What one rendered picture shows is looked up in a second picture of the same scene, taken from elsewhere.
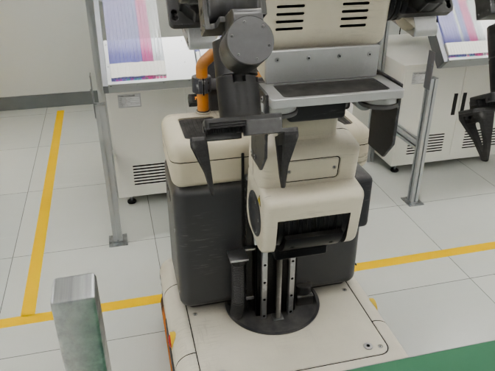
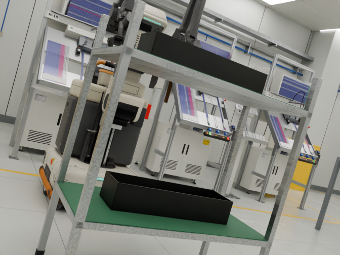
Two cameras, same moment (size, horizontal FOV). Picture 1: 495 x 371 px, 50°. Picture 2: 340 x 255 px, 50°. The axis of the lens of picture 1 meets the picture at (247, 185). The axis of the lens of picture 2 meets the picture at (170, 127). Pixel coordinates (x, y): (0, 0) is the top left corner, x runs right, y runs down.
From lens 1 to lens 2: 1.44 m
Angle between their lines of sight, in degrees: 28
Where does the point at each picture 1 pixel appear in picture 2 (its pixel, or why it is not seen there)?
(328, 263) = (122, 152)
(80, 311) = (106, 17)
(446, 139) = (178, 165)
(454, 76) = (185, 135)
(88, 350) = (104, 26)
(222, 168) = (94, 95)
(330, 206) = (133, 101)
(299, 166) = (126, 86)
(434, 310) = not seen: hidden behind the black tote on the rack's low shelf
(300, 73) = not seen: hidden behind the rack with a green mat
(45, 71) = not seen: outside the picture
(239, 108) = (123, 35)
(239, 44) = (128, 17)
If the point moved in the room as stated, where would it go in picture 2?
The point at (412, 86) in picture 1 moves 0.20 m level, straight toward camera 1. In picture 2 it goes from (167, 134) to (165, 135)
